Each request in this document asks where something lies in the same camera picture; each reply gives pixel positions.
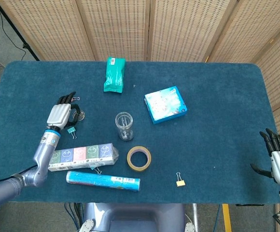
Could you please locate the blue cookie box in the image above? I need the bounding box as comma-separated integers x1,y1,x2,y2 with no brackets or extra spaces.
144,86,188,125

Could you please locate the pocket tissue multipack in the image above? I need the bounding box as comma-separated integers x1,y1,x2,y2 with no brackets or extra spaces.
47,143,120,172

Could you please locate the yellow floor strip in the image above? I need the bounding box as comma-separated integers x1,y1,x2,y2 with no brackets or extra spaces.
222,203,232,232

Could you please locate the blue plastic wrap roll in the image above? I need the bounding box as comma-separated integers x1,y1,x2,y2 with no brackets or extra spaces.
66,170,141,192

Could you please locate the blue-grey robot torso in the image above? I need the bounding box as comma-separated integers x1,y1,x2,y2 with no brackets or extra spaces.
84,203,186,232

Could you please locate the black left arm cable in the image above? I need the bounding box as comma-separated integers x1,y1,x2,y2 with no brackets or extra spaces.
0,164,38,185

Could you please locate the clear glass jar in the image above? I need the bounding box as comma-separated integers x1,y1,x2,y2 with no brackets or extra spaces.
115,111,134,142

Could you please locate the teal table cloth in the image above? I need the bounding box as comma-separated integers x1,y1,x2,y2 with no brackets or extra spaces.
0,60,280,204

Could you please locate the wicker folding screen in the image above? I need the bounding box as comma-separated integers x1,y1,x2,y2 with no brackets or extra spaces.
0,0,280,232

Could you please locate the yellow binder clip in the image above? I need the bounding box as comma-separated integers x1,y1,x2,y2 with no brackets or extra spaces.
175,172,186,188

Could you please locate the green snack packet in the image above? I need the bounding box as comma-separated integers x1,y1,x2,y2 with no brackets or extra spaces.
103,57,126,94

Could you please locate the round metal jar lid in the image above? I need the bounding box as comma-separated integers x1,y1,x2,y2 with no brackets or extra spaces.
71,109,86,121

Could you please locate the black stand pole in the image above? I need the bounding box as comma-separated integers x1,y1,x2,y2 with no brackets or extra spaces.
0,0,40,61

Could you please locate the thin black floor cable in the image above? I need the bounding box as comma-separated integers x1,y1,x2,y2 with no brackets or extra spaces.
0,7,29,61

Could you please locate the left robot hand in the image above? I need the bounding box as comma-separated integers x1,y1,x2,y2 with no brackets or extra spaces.
46,91,82,132

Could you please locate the blue cable bundle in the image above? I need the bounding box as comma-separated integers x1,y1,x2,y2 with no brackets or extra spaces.
64,203,83,230

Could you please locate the yellow packing tape roll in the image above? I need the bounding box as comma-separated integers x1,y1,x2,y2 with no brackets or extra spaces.
126,145,152,172

